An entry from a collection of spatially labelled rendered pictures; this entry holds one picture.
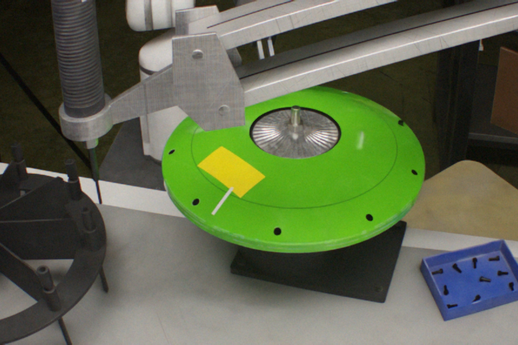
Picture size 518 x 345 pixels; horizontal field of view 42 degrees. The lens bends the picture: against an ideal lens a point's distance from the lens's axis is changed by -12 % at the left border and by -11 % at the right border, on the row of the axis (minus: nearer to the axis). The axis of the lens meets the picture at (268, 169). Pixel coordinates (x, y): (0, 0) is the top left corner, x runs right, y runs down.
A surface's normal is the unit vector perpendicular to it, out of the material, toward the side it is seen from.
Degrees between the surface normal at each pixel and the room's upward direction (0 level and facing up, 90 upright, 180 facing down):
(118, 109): 90
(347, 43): 18
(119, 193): 0
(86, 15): 90
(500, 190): 0
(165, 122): 90
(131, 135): 0
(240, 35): 90
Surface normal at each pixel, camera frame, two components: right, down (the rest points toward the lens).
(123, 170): -0.01, -0.79
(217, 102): 0.07, 0.60
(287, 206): -0.04, -0.53
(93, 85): 0.71, 0.42
